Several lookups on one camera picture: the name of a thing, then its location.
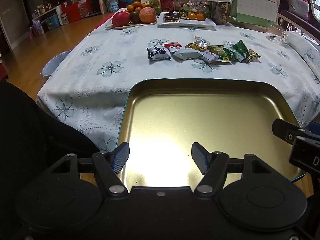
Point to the dark round fruit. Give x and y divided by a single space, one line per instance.
135 17

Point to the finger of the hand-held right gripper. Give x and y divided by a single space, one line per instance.
283 130

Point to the yellow brown snack packet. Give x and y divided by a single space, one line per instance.
252 55

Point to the plain white snack packet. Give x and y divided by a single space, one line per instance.
187 54

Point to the dark green snack packet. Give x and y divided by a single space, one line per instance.
240 50

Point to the tangerine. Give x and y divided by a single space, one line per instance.
191 16
136 4
130 8
200 17

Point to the orange red apple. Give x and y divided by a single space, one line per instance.
147 15

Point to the red snack packet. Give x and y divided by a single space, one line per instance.
173 46

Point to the beige fruit tray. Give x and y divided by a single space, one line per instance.
125 27

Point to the green desk calendar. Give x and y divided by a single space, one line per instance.
255 5

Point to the blue stool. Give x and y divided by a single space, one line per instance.
53 63

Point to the gold metal tin tray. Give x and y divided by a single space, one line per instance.
200 112

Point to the wooden sofa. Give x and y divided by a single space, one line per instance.
295 22

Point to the grey sofa cushion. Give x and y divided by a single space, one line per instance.
298 6

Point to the small glass jar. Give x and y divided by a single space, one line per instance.
153 0

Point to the white rectangular plate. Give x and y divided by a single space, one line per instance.
190 23

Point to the red canister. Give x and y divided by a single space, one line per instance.
166 0

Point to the black and white snack packet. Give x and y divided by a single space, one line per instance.
158 53

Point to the red bag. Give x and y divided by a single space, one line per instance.
73 12

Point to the yellow green pea packet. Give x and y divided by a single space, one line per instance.
217 50

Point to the red fruit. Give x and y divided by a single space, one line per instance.
120 19

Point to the person's black clothing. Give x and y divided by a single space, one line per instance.
30 142

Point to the gold candy packet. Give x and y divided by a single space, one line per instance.
196 46

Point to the clear glass cup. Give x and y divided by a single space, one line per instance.
275 33

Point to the blue storage crate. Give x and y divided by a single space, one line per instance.
52 22

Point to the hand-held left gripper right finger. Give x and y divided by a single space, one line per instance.
200 158

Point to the dark wrapped snack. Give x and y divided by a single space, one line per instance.
172 15

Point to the printed snack jar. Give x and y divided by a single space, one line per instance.
220 12

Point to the pink and white snack packet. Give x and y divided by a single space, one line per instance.
210 57

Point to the white floral tablecloth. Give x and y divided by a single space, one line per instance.
100 55

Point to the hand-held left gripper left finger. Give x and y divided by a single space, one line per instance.
121 158

